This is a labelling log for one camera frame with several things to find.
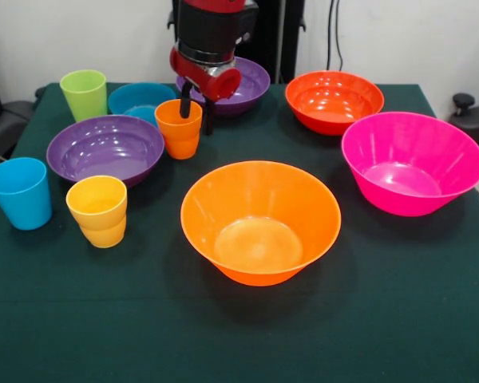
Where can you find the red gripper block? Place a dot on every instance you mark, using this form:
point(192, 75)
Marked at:
point(219, 85)

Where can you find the orange plastic cup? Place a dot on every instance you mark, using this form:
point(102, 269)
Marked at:
point(179, 139)

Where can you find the purple plastic bowl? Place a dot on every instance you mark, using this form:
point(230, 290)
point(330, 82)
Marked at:
point(104, 147)
point(251, 88)

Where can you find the large orange plastic bowl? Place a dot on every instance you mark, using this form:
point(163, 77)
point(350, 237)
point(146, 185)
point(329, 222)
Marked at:
point(259, 271)

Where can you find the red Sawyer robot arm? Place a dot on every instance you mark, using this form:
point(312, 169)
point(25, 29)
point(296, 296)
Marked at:
point(211, 28)

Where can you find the blue plastic bowl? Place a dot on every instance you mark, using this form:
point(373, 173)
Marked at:
point(143, 95)

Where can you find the lime green plastic cup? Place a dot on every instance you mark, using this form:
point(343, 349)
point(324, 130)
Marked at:
point(84, 99)

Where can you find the red-orange plastic bowl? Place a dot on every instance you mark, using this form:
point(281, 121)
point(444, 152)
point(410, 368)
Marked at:
point(335, 89)

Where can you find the yellow plastic cup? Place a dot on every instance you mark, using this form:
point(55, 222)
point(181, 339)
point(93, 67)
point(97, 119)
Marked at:
point(100, 227)

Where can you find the black chair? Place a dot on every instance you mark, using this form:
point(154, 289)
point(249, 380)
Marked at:
point(8, 119)

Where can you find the blue plastic cup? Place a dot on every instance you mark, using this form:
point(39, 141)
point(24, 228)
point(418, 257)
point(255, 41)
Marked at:
point(20, 203)

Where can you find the large pink plastic bowl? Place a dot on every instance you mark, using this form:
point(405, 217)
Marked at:
point(403, 199)

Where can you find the dark green table cloth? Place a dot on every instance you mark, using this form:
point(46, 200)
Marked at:
point(104, 319)

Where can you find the black knobbed equipment stand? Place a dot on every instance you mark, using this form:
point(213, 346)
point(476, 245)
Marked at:
point(467, 119)

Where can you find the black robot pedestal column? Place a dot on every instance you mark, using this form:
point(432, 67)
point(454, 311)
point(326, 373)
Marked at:
point(275, 32)

